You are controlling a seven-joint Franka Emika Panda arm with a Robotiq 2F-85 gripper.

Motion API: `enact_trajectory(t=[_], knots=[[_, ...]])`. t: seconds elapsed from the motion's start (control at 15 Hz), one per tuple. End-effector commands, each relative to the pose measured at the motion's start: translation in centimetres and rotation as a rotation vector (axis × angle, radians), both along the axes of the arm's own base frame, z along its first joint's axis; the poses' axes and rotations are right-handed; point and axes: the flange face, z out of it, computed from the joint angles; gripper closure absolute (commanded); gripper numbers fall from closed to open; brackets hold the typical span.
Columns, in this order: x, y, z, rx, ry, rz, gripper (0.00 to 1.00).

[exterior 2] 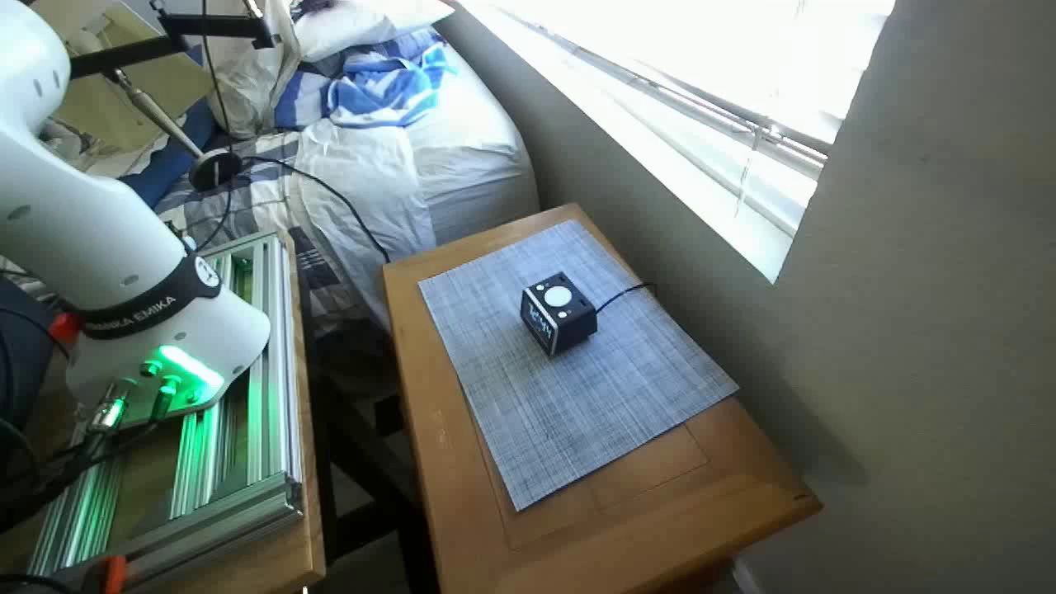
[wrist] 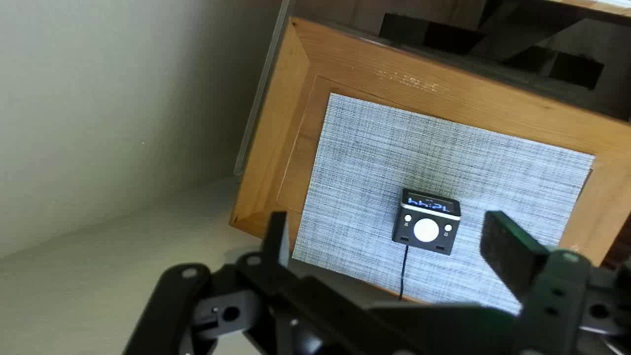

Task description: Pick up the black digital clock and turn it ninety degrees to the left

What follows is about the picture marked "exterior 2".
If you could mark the black digital clock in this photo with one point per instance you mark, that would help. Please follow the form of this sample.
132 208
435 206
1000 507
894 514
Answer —
559 315

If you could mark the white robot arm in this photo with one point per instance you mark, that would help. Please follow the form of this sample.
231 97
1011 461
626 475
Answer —
144 302

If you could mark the grey woven placemat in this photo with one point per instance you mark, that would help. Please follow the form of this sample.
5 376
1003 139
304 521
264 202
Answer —
552 421

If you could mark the blue striped pillow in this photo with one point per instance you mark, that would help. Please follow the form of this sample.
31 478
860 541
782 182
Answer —
387 85

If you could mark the window blinds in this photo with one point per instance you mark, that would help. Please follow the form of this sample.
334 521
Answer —
731 103

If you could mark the black camera stand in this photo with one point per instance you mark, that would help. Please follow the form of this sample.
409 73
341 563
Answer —
166 73

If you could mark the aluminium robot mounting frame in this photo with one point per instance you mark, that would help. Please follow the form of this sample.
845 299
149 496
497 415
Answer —
200 486

